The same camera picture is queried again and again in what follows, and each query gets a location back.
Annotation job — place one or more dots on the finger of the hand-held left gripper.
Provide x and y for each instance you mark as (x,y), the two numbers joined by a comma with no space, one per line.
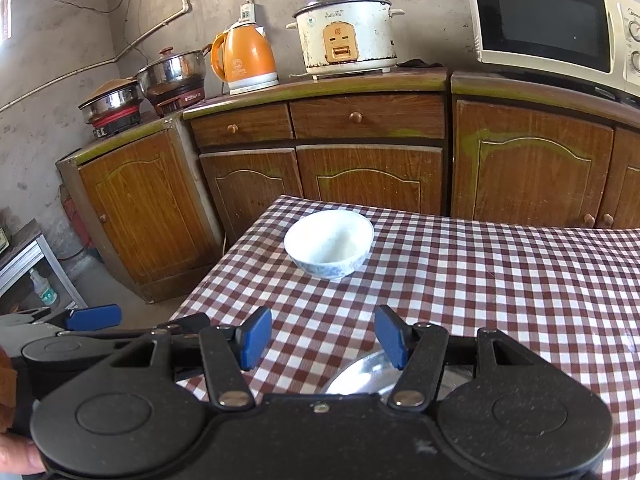
(185,324)
(95,317)

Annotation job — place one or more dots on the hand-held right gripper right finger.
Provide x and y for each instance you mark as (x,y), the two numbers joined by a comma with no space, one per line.
(392,336)

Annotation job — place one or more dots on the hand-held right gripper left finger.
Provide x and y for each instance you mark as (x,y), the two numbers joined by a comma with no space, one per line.
(255,336)

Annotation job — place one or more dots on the plain white bowl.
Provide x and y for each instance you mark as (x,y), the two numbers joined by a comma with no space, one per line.
(360,380)

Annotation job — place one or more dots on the blue floral bowl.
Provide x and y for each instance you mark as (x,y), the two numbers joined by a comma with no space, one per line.
(327,242)

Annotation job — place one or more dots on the person's left forearm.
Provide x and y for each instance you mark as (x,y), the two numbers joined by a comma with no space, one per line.
(6,390)

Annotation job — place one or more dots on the person's left hand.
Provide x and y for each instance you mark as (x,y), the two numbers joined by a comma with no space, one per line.
(20,457)

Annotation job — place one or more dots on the clear plastic bottle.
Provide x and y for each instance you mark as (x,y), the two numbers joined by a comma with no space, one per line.
(44,290)

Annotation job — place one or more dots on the metal shelf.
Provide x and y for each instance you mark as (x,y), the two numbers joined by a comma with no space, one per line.
(30,255)

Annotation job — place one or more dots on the red gas cylinder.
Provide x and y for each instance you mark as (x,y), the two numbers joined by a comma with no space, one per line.
(77,220)

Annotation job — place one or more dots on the single-door wooden cabinet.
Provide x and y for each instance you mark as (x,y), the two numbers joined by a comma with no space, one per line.
(145,210)

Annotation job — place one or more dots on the red checkered tablecloth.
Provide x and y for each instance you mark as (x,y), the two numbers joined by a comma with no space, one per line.
(500,285)

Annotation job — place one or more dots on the red electric cooker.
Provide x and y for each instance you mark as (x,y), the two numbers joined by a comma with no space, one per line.
(177,100)
(117,124)

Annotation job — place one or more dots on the wooden cabinet with drawers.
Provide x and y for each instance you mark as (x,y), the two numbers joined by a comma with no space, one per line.
(370,120)

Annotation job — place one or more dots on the steel pot with brown lid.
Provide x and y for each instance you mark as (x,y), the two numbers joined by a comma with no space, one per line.
(112,97)

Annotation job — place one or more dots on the lidded steel pot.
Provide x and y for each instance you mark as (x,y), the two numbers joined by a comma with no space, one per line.
(172,72)

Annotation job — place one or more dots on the orange electric kettle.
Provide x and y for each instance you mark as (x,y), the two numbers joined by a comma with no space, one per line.
(247,57)

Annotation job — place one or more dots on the black cloth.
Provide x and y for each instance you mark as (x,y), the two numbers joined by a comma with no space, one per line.
(420,63)

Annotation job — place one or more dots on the white rice cooker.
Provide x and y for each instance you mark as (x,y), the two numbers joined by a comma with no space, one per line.
(345,35)

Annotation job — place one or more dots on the white power strip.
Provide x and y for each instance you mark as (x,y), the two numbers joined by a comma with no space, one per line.
(246,14)

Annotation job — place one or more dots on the cream microwave oven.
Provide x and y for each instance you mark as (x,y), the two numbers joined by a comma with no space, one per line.
(545,20)

